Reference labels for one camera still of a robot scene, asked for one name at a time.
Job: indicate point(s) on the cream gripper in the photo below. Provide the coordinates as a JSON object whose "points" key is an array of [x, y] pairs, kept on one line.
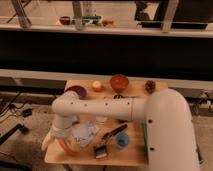
{"points": [[49, 139]]}

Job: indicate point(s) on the red chili pepper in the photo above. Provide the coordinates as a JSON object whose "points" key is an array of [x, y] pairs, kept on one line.
{"points": [[66, 148]]}

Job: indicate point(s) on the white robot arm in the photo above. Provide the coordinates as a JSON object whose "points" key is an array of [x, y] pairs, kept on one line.
{"points": [[171, 137]]}

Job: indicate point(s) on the white paper cup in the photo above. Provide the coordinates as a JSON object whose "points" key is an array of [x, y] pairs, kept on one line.
{"points": [[101, 120]]}

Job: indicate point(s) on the blue plastic cup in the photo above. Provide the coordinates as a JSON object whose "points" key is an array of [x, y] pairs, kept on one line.
{"points": [[122, 140]]}

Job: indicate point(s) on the metal measuring cup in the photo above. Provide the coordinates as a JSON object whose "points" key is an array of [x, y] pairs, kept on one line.
{"points": [[119, 96]]}

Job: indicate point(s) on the blue sponge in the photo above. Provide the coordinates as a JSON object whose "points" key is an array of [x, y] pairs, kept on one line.
{"points": [[75, 119]]}

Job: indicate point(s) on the light blue cloth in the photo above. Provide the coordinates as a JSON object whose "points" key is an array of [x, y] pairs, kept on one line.
{"points": [[85, 133]]}

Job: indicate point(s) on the black stand leg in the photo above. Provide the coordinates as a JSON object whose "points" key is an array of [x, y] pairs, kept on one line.
{"points": [[22, 128]]}

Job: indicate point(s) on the wooden table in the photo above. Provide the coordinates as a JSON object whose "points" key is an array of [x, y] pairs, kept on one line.
{"points": [[133, 155]]}

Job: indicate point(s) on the purple bowl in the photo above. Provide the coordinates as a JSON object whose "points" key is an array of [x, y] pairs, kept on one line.
{"points": [[81, 91]]}

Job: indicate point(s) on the yellow round fruit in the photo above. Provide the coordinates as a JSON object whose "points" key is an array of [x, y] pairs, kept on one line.
{"points": [[97, 86]]}

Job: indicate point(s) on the orange bowl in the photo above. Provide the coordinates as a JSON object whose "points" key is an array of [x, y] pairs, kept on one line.
{"points": [[119, 83]]}

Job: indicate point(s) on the green plastic tray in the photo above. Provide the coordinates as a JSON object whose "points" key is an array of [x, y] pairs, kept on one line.
{"points": [[145, 140]]}

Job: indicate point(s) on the dark red background bowl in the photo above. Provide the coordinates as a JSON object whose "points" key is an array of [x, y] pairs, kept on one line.
{"points": [[64, 20]]}

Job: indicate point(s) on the green background object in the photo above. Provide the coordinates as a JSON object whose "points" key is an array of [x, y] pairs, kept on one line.
{"points": [[87, 20]]}

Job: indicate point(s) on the orange background object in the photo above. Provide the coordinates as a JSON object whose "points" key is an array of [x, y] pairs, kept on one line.
{"points": [[107, 23]]}

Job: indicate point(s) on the black handled brush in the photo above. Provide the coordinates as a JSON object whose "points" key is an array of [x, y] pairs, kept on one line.
{"points": [[100, 149]]}

